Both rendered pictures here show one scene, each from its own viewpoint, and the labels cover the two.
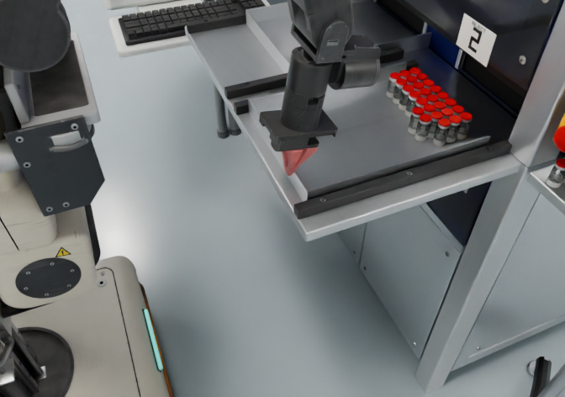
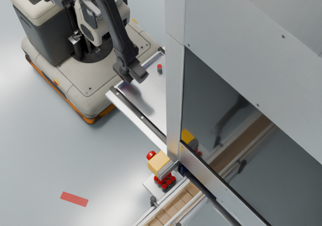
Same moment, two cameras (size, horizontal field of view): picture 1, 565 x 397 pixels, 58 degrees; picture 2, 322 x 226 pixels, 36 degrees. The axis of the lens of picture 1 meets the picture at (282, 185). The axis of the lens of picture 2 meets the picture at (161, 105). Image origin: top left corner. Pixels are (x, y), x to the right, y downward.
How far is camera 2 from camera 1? 1.70 m
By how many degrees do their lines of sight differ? 43
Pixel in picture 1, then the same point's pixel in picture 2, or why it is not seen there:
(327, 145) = (152, 87)
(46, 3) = not seen: outside the picture
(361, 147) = (155, 99)
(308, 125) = (120, 72)
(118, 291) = (141, 56)
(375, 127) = not seen: hidden behind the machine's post
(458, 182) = (149, 136)
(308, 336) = not seen: hidden behind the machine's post
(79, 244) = (94, 33)
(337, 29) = (119, 60)
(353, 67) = (132, 73)
